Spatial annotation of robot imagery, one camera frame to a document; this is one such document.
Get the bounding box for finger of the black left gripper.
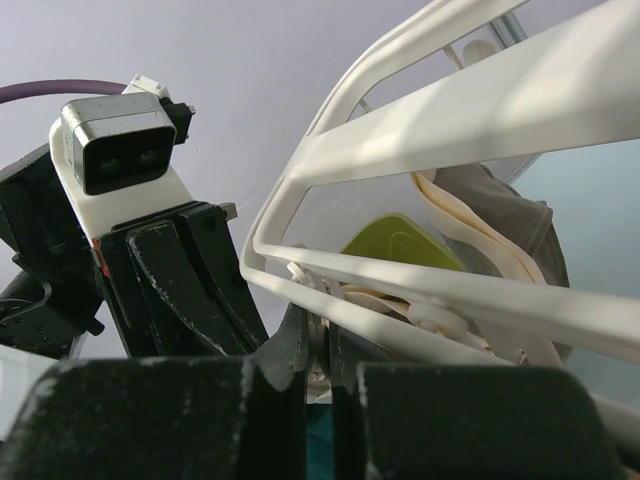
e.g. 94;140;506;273
176;204;268;353
127;224;235;356

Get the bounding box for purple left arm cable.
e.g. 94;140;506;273
0;78;126;105

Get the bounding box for olive green plastic bin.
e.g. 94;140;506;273
341;213;464;272

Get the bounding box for white plastic clip hanger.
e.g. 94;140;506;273
238;0;640;436

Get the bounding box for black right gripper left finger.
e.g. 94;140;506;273
1;306;308;479

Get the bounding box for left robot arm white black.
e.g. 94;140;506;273
1;146;268;359

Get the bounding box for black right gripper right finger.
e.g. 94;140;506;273
328;327;630;479

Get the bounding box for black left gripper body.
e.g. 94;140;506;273
94;201;224;358

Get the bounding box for grey beige sock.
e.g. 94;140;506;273
344;163;571;366

